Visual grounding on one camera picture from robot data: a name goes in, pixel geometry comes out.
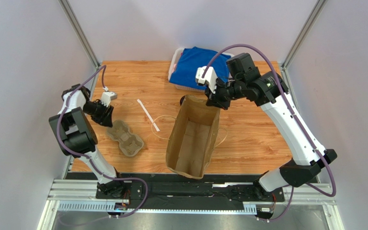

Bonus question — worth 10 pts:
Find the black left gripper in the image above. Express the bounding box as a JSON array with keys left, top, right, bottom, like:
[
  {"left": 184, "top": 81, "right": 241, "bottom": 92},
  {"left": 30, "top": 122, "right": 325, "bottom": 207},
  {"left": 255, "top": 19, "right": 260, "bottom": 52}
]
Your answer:
[{"left": 82, "top": 100, "right": 114, "bottom": 128}]

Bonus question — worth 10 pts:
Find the cardboard cup carrier tray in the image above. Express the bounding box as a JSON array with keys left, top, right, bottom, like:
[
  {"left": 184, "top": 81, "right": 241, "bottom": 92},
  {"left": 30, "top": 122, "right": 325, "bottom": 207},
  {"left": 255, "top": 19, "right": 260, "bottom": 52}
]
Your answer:
[{"left": 106, "top": 120, "right": 144, "bottom": 157}]

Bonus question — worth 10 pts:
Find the white straw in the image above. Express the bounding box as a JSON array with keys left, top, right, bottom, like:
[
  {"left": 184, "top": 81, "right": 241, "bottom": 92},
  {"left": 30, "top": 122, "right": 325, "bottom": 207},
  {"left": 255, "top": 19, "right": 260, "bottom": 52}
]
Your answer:
[{"left": 137, "top": 99, "right": 160, "bottom": 132}]

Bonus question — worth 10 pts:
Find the brown paper bag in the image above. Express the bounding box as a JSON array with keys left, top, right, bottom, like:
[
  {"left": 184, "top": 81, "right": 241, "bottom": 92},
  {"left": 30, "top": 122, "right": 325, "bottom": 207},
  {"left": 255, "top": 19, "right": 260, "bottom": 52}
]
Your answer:
[{"left": 150, "top": 95, "right": 226, "bottom": 180}]

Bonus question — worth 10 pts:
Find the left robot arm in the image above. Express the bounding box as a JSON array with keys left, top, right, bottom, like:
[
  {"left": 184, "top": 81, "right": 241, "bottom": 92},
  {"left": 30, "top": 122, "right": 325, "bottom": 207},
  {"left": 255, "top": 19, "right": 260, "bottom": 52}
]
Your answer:
[{"left": 49, "top": 84, "right": 126, "bottom": 198}]

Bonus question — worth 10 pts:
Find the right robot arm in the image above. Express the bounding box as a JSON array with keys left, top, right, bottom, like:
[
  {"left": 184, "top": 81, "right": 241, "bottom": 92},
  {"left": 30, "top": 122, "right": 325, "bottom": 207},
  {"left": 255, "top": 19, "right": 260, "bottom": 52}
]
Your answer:
[{"left": 195, "top": 53, "right": 337, "bottom": 200}]

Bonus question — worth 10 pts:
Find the blue folded cloth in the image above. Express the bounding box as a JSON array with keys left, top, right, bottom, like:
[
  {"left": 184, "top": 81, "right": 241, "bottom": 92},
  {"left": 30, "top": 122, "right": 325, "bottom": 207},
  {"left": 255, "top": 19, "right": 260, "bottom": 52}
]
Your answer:
[{"left": 168, "top": 46, "right": 217, "bottom": 92}]

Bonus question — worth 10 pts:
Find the white plastic basket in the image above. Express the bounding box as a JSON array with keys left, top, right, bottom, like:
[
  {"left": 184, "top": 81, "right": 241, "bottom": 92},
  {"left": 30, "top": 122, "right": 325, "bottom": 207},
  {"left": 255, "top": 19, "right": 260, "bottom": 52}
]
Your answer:
[{"left": 168, "top": 46, "right": 234, "bottom": 92}]

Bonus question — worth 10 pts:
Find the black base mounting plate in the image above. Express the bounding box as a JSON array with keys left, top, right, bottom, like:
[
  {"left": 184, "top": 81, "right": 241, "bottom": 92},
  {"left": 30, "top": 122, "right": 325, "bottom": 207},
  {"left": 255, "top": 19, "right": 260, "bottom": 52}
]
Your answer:
[{"left": 66, "top": 172, "right": 318, "bottom": 212}]

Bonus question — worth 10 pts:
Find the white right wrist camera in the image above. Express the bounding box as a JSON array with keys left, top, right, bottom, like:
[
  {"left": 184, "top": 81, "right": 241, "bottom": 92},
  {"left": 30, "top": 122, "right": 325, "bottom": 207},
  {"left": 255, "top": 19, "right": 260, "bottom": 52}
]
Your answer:
[{"left": 195, "top": 66, "right": 218, "bottom": 94}]

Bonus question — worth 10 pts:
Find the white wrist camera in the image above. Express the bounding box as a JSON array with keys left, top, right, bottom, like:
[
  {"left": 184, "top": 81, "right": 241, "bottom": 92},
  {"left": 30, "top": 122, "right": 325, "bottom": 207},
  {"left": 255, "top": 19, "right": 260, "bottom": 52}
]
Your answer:
[
  {"left": 100, "top": 91, "right": 117, "bottom": 107},
  {"left": 195, "top": 66, "right": 218, "bottom": 94}
]

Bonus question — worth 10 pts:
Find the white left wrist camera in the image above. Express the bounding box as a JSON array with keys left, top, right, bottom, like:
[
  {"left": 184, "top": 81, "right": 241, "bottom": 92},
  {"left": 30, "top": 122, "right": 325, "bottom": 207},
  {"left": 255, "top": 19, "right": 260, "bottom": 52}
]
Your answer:
[{"left": 100, "top": 91, "right": 117, "bottom": 107}]

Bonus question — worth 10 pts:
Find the aluminium frame rail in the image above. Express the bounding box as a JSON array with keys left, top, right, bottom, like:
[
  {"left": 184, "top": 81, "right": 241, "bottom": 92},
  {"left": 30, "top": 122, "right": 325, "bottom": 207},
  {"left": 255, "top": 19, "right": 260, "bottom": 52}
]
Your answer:
[{"left": 38, "top": 172, "right": 344, "bottom": 230}]

